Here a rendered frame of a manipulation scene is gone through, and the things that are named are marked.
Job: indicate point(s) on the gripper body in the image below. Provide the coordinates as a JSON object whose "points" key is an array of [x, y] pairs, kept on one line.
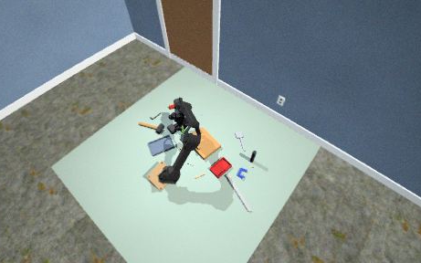
{"points": [[172, 129]]}

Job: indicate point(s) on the red shallow tray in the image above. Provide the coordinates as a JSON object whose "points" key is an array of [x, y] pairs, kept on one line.
{"points": [[220, 167]]}

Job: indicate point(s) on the black mallet with wooden handle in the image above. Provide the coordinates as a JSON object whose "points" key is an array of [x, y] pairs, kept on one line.
{"points": [[159, 128]]}

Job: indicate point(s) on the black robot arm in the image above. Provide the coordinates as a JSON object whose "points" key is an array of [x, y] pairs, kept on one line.
{"points": [[190, 141]]}

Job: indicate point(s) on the black cylinder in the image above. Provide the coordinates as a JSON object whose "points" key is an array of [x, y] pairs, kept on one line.
{"points": [[253, 156]]}

